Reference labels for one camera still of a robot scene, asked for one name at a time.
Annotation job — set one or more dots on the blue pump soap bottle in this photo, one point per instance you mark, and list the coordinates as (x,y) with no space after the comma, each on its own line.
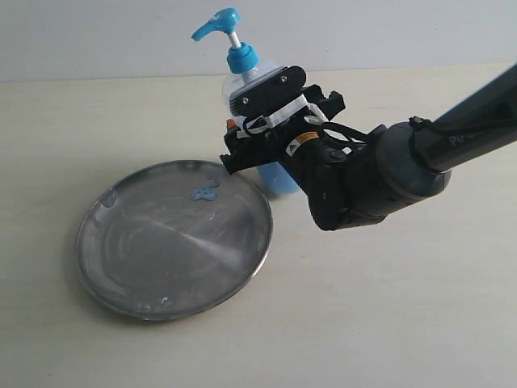
(245,67)

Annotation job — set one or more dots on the round steel plate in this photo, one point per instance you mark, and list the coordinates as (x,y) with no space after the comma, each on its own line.
(146,251)

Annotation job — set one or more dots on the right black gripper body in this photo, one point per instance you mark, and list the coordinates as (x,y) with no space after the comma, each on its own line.
(258,141)

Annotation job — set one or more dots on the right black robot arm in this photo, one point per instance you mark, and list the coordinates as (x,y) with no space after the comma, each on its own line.
(351,178)

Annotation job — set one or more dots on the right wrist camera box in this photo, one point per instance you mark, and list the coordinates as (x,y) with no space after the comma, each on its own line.
(269,93)

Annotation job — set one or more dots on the blue soap blob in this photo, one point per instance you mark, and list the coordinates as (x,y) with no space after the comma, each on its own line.
(208,191)

